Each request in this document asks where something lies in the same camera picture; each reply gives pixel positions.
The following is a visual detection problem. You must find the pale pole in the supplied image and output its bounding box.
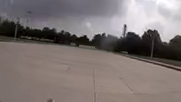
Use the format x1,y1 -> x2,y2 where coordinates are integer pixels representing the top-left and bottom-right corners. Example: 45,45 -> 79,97
149,36 -> 156,59
13,17 -> 20,40

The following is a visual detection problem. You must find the low concrete kerb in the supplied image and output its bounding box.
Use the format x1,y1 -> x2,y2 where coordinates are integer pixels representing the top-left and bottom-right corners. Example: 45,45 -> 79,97
116,53 -> 181,75

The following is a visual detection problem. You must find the tall slim tower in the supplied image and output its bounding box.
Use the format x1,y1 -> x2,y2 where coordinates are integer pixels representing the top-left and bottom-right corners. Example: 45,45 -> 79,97
121,23 -> 128,39

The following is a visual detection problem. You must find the row of dark trees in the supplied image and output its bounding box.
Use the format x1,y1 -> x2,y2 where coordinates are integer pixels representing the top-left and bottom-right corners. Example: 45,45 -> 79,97
0,9 -> 181,63

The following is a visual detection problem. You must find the grey paved slab plaza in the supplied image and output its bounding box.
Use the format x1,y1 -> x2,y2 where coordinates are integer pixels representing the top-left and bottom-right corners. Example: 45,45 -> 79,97
0,36 -> 181,102

